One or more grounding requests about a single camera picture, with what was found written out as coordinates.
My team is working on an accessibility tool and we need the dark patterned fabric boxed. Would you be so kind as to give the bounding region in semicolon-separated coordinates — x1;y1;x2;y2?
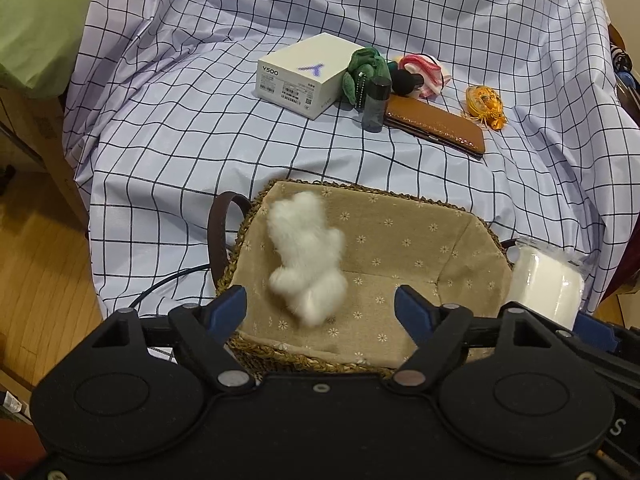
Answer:
607;25;638;73

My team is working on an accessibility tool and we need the pink and white pouch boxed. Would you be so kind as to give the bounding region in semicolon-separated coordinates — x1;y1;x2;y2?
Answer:
398;53;452;99

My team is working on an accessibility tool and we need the green embroidered pillow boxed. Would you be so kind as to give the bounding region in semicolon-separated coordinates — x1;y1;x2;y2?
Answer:
0;0;108;99

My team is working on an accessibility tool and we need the blue object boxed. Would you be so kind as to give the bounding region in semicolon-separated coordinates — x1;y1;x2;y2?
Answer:
617;71;640;106

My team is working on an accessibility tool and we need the black cable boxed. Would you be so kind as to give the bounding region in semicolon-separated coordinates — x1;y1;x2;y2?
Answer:
127;262;217;318

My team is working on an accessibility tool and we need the white checked cloth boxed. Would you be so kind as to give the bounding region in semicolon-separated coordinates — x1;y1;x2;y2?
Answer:
62;0;640;321

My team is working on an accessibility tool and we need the green plush toy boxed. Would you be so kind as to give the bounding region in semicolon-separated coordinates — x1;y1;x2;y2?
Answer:
341;46;393;110

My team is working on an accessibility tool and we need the white plush toy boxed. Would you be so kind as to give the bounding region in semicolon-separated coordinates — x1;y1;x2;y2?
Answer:
265;190;349;327

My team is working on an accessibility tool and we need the dark grey bottle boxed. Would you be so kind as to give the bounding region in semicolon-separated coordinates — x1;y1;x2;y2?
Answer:
361;77;392;134

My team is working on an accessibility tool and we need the brown leather case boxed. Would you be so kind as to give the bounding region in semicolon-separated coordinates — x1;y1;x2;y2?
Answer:
382;94;486;160

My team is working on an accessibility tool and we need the white roll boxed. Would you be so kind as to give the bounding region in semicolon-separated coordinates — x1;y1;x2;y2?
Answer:
500;235;592;331

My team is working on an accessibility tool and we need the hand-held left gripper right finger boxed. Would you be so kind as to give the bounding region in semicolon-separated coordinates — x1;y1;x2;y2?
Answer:
392;284;567;396

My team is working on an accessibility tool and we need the woven basket with fabric liner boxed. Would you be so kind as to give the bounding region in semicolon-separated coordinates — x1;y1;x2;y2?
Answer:
207;179;516;382

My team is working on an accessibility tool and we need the white cardboard box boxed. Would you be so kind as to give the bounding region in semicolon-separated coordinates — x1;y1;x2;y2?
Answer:
255;32;365;121

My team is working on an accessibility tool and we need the black fuzzy ball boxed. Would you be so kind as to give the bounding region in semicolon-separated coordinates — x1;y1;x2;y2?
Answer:
390;69;424;97

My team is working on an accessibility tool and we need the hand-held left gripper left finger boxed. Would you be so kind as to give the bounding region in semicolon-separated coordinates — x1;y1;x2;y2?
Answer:
91;284;255;394

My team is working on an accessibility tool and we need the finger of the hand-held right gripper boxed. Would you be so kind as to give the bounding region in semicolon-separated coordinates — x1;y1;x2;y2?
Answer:
572;312;640;366

